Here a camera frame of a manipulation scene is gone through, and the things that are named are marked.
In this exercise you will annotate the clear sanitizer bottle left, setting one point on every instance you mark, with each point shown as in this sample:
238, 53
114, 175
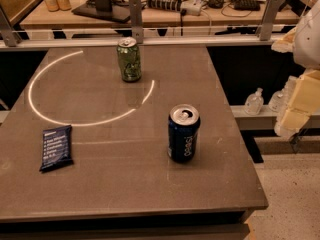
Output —
254, 102

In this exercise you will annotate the black monitor stand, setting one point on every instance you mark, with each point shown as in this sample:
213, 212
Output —
104, 10

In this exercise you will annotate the black box on desk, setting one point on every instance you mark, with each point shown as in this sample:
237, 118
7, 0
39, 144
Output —
250, 5

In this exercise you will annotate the power strip with cables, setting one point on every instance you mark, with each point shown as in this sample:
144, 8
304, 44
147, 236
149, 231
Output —
187, 7

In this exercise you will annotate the blue Pepsi can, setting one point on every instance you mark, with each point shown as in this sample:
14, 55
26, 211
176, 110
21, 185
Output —
183, 125

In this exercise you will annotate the wooden desk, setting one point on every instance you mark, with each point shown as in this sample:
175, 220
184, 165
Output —
210, 20

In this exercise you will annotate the green soda can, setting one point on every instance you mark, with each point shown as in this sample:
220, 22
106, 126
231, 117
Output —
129, 59

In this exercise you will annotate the clear sanitizer bottle right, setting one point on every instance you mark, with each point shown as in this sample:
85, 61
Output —
276, 101

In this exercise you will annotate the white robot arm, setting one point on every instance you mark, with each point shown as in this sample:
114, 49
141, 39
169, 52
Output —
306, 47

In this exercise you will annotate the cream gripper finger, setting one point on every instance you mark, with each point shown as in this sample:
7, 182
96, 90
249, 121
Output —
285, 43
302, 99

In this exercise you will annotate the clear sanitizer bottle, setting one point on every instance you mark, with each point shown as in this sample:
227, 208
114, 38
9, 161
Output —
276, 101
254, 102

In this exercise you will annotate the metal guard rail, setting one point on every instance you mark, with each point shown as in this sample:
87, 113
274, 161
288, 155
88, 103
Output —
263, 34

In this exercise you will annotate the grey side shelf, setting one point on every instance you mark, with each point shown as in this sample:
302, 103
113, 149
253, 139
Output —
266, 119

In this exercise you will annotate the dark blue rxbar wrapper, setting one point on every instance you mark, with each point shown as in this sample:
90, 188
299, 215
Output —
56, 151

